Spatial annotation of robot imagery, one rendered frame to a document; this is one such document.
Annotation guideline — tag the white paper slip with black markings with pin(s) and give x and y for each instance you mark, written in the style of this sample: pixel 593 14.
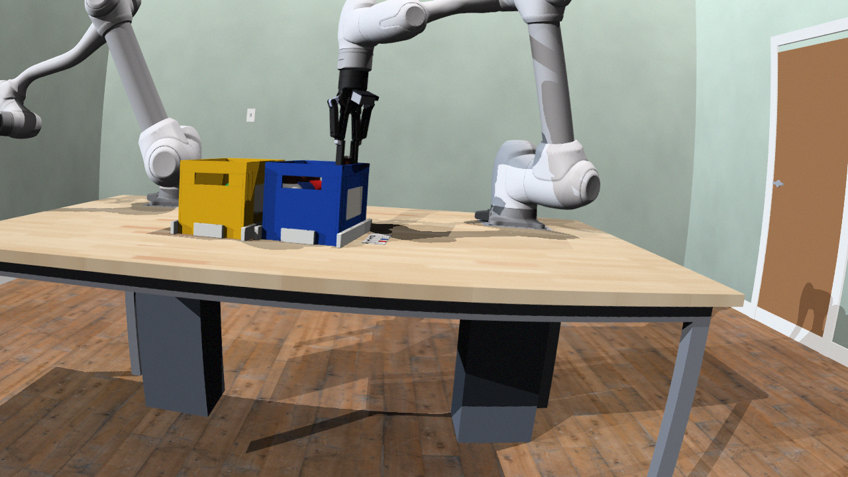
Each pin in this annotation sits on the white paper slip with black markings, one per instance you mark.
pixel 377 238

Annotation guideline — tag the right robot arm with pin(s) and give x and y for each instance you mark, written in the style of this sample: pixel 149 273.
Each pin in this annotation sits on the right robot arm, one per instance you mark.
pixel 163 142

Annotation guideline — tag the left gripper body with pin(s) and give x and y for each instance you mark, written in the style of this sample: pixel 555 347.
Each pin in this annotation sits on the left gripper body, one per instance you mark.
pixel 349 80

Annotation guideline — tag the blue bottle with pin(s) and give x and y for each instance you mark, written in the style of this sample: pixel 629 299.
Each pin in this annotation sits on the blue bottle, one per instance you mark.
pixel 303 181

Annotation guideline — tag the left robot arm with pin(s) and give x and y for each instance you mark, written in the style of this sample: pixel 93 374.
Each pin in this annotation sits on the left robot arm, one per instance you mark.
pixel 558 174

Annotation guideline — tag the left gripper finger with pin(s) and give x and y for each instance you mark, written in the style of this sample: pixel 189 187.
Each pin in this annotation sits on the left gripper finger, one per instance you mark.
pixel 338 126
pixel 359 126

